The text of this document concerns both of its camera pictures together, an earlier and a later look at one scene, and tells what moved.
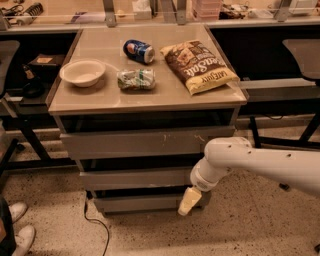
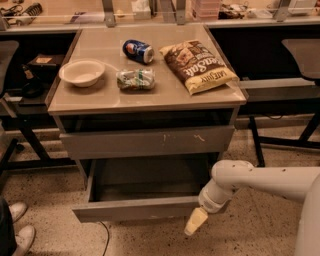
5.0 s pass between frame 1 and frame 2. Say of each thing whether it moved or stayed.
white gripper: moved
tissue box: stayed
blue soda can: stayed
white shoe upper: stayed
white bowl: stayed
